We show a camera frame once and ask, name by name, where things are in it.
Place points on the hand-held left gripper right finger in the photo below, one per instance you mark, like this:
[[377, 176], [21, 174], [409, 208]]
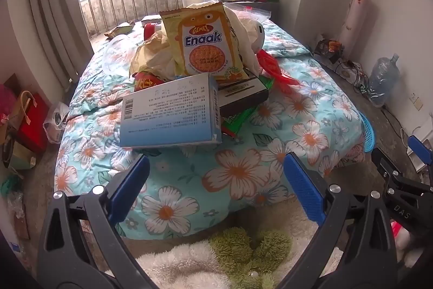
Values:
[[301, 184]]

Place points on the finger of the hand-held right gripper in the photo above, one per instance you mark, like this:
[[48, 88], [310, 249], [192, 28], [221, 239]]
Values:
[[389, 170], [421, 150]]

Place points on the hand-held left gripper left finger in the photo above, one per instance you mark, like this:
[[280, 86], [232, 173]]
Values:
[[135, 174]]

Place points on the blue plastic basket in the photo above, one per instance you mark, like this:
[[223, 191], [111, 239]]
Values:
[[368, 133]]

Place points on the blue white cardboard box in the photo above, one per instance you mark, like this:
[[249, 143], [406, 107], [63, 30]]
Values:
[[169, 109]]

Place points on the green snack packet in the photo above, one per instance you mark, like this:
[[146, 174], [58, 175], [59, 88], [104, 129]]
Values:
[[236, 121]]

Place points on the red snack packet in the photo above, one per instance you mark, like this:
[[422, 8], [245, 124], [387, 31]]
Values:
[[145, 82]]

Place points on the black white cardboard box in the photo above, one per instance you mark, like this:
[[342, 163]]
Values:
[[243, 96]]

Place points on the cream plastic bag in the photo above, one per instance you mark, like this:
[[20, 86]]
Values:
[[152, 55]]

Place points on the yellow snack packet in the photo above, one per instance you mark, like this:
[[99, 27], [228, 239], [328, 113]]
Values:
[[203, 38]]

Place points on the white plastic wrapper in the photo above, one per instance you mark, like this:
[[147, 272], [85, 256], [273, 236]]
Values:
[[238, 35]]

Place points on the red white plastic bag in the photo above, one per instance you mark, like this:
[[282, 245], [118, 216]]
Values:
[[402, 238]]

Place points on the floral turquoise blanket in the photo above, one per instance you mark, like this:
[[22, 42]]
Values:
[[236, 170]]

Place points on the large water jug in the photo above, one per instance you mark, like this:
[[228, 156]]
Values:
[[384, 79]]

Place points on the crumpled white plastic bag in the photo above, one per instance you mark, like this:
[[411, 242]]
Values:
[[55, 123]]

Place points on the white power strip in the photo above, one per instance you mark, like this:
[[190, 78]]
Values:
[[341, 72]]

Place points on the red gift bag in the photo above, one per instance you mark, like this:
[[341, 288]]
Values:
[[32, 126]]

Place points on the olive cardboard box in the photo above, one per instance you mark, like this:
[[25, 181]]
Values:
[[20, 157]]

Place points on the clear plastic bag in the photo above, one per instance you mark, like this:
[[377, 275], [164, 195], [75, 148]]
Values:
[[118, 52]]

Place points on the green plastic bag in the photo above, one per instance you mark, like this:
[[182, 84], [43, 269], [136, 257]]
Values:
[[10, 185]]

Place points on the black orange snack bag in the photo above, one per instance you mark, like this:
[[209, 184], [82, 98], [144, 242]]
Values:
[[328, 48]]

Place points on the small red white container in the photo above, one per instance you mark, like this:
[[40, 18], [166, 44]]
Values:
[[151, 31]]

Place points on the white printed wallpaper roll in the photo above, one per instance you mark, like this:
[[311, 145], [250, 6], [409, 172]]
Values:
[[355, 21]]

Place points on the olive brown snack packet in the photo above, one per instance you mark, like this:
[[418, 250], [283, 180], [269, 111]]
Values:
[[120, 30]]

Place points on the red mesh bag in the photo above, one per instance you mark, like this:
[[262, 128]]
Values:
[[7, 99]]

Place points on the brown flat snack box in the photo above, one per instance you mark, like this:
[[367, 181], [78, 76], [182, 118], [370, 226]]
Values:
[[151, 20]]

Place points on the clear zip bag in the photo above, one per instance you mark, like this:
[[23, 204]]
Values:
[[253, 13]]

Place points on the white plastic tub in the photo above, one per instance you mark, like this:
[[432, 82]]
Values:
[[194, 1]]

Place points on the grey curtain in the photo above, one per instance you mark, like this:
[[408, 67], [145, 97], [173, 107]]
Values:
[[54, 4]]

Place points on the beige wall socket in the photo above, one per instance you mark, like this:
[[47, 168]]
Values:
[[416, 102]]

